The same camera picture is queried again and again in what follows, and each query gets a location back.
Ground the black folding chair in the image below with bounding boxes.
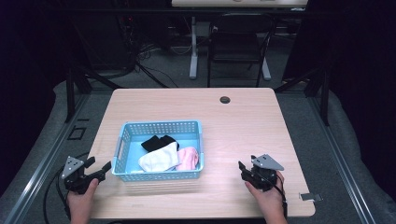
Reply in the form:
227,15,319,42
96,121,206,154
206,12,277,88

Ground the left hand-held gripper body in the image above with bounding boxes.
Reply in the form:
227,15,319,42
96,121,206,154
61,156,101,195

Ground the bundle of floor cables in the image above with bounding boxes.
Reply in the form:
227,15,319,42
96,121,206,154
120,15,194,89

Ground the person's left hand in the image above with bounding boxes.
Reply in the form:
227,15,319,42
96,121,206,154
65,177,100,218

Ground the person's right hand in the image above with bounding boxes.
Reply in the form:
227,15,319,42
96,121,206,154
244,170,286,218

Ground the black metal frame stand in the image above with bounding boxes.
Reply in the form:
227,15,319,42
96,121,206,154
274,66,331,127
64,18,124,124

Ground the black sock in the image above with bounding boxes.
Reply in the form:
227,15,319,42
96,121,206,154
140,134,180,153

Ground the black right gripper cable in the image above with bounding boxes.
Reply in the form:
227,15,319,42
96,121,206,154
274,174,289,218

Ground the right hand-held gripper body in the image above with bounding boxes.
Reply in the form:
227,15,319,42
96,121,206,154
244,153,285,192

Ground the light blue plastic basket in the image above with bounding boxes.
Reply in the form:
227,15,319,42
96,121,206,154
111,119,205,183

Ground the white sock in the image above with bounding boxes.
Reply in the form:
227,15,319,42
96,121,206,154
137,141,181,173

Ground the white-legged desk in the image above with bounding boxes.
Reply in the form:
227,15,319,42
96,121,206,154
171,0,309,81

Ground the aluminium floor rail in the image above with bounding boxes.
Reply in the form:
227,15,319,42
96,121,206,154
306,96,379,224
3,92,92,224

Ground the pink sock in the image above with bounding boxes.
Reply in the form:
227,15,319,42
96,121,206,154
175,146,200,172

